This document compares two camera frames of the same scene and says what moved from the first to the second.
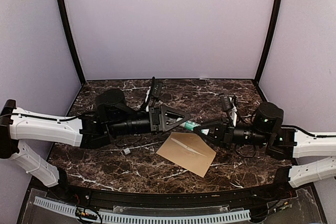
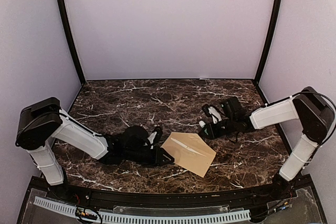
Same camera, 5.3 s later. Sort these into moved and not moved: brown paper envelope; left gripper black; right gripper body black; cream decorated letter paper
Moved: right gripper body black; left gripper black
Not moved: brown paper envelope; cream decorated letter paper
